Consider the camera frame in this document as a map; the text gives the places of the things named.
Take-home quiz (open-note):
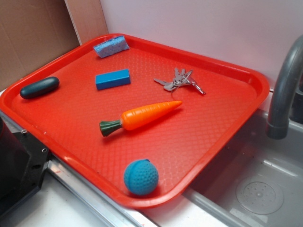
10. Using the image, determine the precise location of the brown cardboard panel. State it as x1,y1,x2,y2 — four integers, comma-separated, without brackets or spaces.
0,0,108,90

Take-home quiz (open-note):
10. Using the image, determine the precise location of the blue rectangular block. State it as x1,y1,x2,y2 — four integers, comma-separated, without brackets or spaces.
95,69,131,90

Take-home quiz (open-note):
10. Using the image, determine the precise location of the blue dimpled ball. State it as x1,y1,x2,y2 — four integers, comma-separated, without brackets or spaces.
124,159,159,196

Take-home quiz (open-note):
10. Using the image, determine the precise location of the red plastic tray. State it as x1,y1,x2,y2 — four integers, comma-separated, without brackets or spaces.
0,35,269,209

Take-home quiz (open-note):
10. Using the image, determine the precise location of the dark teal oval case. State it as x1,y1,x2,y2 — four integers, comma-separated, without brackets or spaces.
20,77,60,99

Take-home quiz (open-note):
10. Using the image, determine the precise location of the grey faucet spout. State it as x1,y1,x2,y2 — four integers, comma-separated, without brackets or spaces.
266,36,303,140

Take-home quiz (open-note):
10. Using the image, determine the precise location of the silver key bunch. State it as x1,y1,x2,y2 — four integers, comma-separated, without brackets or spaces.
153,68,206,95

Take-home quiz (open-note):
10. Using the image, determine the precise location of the black machine base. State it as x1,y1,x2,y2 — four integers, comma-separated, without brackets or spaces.
0,119,50,217

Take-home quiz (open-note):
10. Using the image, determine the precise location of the grey sink basin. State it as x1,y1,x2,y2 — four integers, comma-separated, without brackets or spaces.
184,110,303,227

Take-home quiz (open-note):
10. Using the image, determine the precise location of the blue sponge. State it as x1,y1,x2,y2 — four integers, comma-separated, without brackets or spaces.
93,35,130,58

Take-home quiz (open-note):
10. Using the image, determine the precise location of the orange toy carrot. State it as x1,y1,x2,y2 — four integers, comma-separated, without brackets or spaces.
99,100,182,137

